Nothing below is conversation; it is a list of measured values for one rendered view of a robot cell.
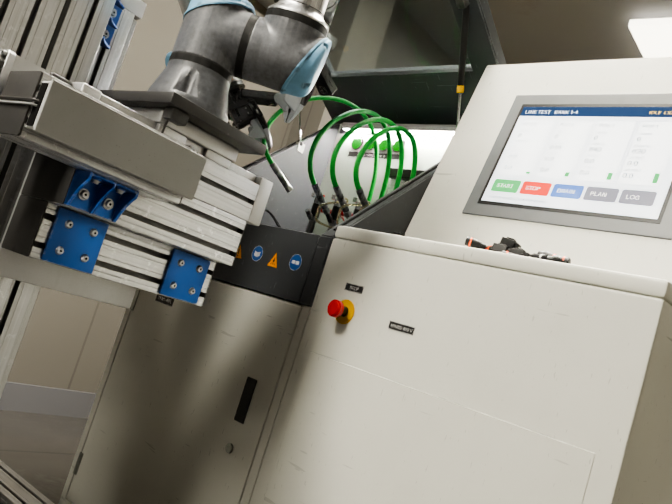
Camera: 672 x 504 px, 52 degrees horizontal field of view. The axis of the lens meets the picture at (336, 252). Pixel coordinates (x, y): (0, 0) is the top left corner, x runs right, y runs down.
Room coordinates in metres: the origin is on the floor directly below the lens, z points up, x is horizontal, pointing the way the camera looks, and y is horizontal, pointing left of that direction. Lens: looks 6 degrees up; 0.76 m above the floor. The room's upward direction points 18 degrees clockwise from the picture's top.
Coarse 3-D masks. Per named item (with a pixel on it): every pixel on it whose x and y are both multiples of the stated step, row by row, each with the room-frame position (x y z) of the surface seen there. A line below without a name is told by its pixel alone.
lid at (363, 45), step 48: (384, 0) 1.84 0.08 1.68; (432, 0) 1.74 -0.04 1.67; (480, 0) 1.64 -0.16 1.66; (336, 48) 2.11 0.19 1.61; (384, 48) 1.98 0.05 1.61; (432, 48) 1.87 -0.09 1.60; (480, 48) 1.75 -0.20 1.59; (336, 96) 2.26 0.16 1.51; (384, 96) 2.12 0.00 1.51; (432, 96) 1.99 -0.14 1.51
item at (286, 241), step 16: (256, 240) 1.66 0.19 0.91; (272, 240) 1.62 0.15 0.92; (288, 240) 1.58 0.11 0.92; (304, 240) 1.55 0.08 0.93; (288, 256) 1.57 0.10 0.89; (304, 256) 1.54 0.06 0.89; (224, 272) 1.71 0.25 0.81; (240, 272) 1.67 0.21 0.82; (256, 272) 1.63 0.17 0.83; (272, 272) 1.59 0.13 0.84; (288, 272) 1.56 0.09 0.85; (304, 272) 1.52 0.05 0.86; (256, 288) 1.62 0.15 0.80; (272, 288) 1.58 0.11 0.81; (288, 288) 1.55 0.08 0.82
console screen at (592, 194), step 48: (528, 96) 1.61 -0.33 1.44; (576, 96) 1.52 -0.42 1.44; (624, 96) 1.45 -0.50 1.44; (528, 144) 1.54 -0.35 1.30; (576, 144) 1.46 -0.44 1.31; (624, 144) 1.39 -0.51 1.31; (480, 192) 1.57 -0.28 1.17; (528, 192) 1.49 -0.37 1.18; (576, 192) 1.41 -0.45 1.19; (624, 192) 1.35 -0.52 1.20
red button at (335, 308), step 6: (336, 300) 1.39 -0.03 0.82; (342, 300) 1.43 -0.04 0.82; (348, 300) 1.42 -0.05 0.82; (330, 306) 1.40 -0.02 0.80; (336, 306) 1.38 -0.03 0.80; (342, 306) 1.39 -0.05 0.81; (348, 306) 1.41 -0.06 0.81; (330, 312) 1.39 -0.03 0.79; (336, 312) 1.38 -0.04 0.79; (342, 312) 1.39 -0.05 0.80; (348, 312) 1.41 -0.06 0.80; (336, 318) 1.43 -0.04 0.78; (342, 318) 1.42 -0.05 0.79; (348, 318) 1.41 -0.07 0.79
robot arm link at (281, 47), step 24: (288, 0) 1.16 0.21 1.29; (312, 0) 1.16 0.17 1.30; (264, 24) 1.16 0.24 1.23; (288, 24) 1.15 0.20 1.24; (312, 24) 1.16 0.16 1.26; (264, 48) 1.15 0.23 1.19; (288, 48) 1.15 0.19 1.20; (312, 48) 1.16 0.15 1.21; (264, 72) 1.18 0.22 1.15; (288, 72) 1.17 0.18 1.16; (312, 72) 1.17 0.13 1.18
